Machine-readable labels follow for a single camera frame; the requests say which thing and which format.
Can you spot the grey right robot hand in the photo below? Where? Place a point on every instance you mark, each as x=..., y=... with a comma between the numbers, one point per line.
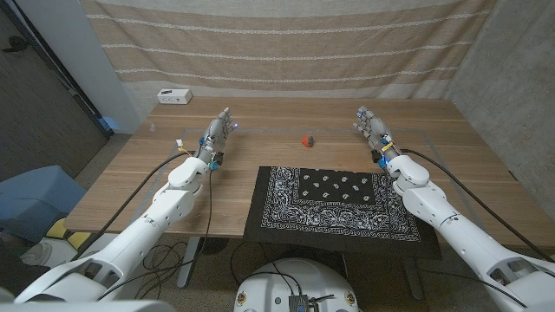
x=376, y=130

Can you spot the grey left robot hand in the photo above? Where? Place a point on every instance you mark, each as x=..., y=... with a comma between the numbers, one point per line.
x=214, y=138

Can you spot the black paisley bandana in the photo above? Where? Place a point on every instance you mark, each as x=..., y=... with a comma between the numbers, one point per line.
x=334, y=203

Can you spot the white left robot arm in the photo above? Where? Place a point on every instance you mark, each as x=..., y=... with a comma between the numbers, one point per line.
x=165, y=208

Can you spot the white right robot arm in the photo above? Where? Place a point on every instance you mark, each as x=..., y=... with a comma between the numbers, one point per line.
x=433, y=203

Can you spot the red toy strawberry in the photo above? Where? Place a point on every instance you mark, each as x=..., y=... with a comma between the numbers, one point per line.
x=307, y=141

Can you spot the white power strip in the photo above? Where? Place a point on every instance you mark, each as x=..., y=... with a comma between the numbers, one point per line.
x=174, y=96

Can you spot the small clear plastic piece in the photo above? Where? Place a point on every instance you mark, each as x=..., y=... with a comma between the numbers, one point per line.
x=152, y=127

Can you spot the beige striped backdrop cloth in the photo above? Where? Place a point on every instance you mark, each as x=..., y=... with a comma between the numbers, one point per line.
x=282, y=43

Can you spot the grey table leg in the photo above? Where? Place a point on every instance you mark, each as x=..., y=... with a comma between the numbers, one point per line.
x=412, y=277
x=187, y=264

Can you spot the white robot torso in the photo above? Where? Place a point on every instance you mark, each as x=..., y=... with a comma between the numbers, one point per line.
x=269, y=286

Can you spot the yellow cushion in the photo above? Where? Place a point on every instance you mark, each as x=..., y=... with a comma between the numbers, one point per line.
x=79, y=239
x=56, y=228

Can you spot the grey electronics box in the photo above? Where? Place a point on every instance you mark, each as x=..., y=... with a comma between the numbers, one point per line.
x=299, y=303

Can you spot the blue upholstered chair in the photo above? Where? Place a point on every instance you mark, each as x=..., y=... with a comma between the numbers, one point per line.
x=34, y=195

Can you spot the white sneaker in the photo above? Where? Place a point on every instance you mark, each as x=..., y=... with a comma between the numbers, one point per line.
x=37, y=253

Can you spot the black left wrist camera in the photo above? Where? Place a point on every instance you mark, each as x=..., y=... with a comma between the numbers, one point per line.
x=219, y=158

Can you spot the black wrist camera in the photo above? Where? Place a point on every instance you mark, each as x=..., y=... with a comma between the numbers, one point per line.
x=219, y=158
x=376, y=156

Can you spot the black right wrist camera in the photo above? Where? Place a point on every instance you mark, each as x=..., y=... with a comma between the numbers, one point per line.
x=376, y=156

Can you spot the black door frame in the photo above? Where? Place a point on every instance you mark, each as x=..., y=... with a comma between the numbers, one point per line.
x=89, y=106

